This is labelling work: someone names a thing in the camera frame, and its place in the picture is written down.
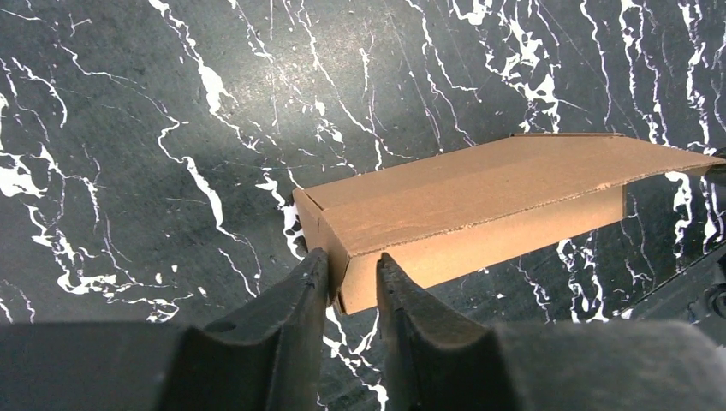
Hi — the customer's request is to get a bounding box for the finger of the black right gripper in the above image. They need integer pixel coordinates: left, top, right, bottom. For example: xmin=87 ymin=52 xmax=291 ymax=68
xmin=704 ymin=147 xmax=726 ymax=188

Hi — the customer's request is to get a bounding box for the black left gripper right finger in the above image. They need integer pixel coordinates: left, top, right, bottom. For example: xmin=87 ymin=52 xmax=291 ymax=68
xmin=376 ymin=253 xmax=725 ymax=410

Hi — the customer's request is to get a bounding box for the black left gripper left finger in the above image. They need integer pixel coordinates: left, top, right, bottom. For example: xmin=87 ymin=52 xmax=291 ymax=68
xmin=1 ymin=249 xmax=329 ymax=410

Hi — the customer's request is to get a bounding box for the brown cardboard box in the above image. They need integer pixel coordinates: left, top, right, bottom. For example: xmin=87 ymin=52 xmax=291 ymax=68
xmin=293 ymin=133 xmax=725 ymax=314

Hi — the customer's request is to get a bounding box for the aluminium front rail frame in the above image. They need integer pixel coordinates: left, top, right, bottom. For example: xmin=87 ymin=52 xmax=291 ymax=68
xmin=621 ymin=245 xmax=725 ymax=348

